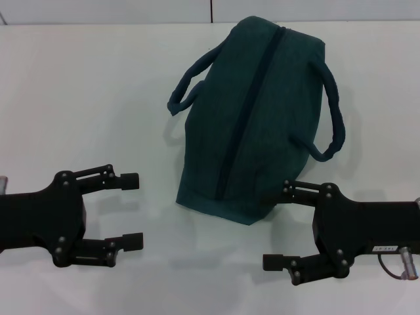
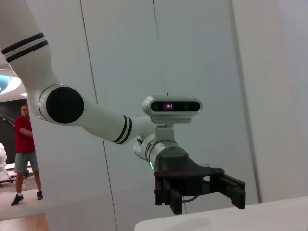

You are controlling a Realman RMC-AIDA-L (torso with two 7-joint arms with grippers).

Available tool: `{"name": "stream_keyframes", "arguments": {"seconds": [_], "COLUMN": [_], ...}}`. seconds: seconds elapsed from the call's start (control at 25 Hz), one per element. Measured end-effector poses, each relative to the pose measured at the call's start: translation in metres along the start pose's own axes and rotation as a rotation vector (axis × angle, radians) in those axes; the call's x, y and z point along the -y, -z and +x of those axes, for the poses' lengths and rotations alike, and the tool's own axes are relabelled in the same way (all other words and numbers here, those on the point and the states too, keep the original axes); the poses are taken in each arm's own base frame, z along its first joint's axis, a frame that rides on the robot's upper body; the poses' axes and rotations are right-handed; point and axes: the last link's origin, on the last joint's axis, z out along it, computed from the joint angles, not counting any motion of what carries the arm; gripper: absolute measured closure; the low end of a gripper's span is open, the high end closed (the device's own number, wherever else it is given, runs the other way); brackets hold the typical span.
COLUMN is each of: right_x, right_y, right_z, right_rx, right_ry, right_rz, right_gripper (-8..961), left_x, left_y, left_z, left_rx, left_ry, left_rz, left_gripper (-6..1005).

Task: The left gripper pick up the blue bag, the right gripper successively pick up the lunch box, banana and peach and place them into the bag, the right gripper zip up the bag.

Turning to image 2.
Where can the white stacked material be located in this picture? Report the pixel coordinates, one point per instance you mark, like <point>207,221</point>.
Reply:
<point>2,163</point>

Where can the person in red shirt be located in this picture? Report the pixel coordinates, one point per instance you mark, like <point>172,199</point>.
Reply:
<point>24,139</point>

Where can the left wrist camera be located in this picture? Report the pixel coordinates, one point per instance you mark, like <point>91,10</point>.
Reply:
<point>173,108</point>

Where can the round ceiling light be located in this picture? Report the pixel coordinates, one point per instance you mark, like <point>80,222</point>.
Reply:
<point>8,83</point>

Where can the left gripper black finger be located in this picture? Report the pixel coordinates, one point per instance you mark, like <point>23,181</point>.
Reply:
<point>231,190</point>
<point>168,195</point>

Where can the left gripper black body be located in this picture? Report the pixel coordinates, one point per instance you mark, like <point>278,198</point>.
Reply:
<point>183,173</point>

